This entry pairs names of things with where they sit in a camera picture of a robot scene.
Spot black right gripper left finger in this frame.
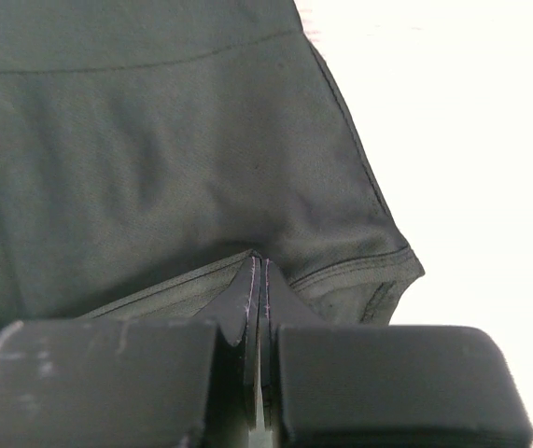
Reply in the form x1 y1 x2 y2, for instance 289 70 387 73
0 257 259 447

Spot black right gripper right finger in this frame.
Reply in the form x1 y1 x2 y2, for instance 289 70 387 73
259 260 533 447

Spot black t-shirt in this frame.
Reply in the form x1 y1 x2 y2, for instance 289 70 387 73
0 1 424 330

